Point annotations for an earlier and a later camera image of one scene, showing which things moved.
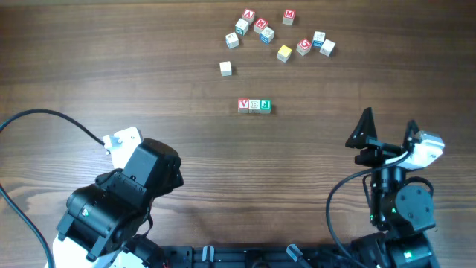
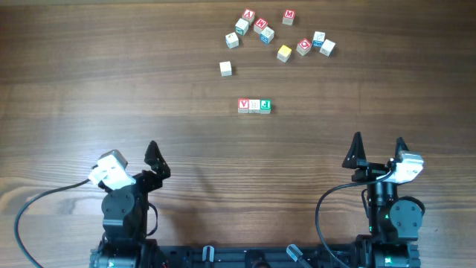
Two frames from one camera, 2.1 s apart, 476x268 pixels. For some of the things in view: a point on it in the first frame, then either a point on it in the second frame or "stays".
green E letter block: x=265 y=106 stays
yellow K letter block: x=254 y=106 stays
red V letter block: x=243 y=105 stays
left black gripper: x=174 y=182 to x=158 y=170
